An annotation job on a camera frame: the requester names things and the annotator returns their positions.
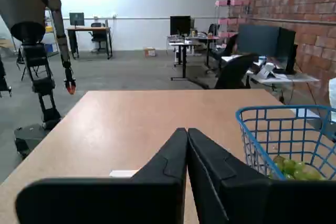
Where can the small white tape scrap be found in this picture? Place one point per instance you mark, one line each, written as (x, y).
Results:
(120, 173)

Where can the green toy fruit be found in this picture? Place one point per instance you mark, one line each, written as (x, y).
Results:
(291, 169)

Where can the white office desk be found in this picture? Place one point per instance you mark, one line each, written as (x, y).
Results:
(294, 78)

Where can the white desktop device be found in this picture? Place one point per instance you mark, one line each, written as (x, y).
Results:
(267, 70)

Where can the white crumpled sheet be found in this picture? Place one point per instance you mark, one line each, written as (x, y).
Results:
(333, 95)

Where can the black computer monitor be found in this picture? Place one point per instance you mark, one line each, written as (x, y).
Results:
(180, 24)
(287, 48)

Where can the large dark grey monitor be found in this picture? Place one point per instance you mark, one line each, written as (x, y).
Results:
(258, 40)

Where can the pink cardboard box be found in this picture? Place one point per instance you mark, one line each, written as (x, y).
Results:
(239, 2)
(227, 34)
(221, 2)
(227, 21)

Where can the white desk with black legs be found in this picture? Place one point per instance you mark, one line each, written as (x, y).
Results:
(181, 42)

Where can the wooden desk with black legs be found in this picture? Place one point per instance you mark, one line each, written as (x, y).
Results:
(89, 28)

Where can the metal shelf with bins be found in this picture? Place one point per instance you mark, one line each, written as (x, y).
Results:
(48, 28)

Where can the small computer monitor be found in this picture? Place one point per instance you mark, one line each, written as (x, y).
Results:
(76, 19)

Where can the grey humanoid robot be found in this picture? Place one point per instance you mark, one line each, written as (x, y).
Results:
(23, 6)

